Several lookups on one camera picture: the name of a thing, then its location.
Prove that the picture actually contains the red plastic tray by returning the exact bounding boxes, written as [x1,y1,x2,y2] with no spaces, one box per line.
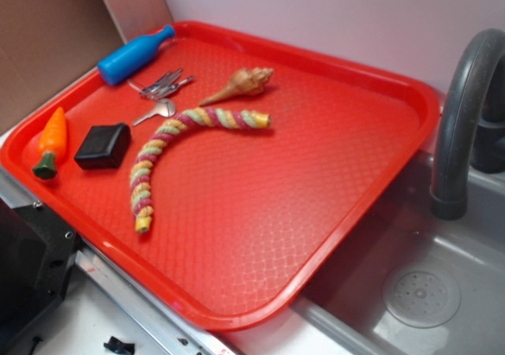
[1,22,440,331]

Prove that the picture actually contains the tan spiral seashell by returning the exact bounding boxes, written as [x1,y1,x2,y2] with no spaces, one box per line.
[199,67,274,107]

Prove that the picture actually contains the silver key bunch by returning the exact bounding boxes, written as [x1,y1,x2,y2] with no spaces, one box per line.
[127,68,195,126]

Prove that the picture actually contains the black rectangular box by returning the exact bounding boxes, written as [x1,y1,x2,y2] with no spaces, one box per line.
[73,122,132,170]

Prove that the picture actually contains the blue plastic bottle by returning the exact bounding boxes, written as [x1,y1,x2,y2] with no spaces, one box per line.
[97,25,175,86]

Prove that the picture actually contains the grey plastic sink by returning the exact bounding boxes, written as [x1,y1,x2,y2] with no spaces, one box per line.
[291,94,505,355]

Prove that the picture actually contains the orange plastic carrot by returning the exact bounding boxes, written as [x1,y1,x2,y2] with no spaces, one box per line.
[32,107,68,180]

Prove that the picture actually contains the grey curved faucet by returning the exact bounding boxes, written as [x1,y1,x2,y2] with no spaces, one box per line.
[430,28,504,220]

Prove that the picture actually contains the small black clip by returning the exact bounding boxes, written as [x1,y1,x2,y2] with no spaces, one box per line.
[103,336,136,355]

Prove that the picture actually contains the brown cardboard panel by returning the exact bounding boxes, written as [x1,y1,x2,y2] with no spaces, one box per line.
[1,0,172,133]

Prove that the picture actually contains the multicolour twisted rope toy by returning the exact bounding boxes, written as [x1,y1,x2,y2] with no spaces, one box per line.
[129,107,272,234]

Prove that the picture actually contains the black metal bracket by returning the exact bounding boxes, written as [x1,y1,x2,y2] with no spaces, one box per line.
[1,202,80,347]

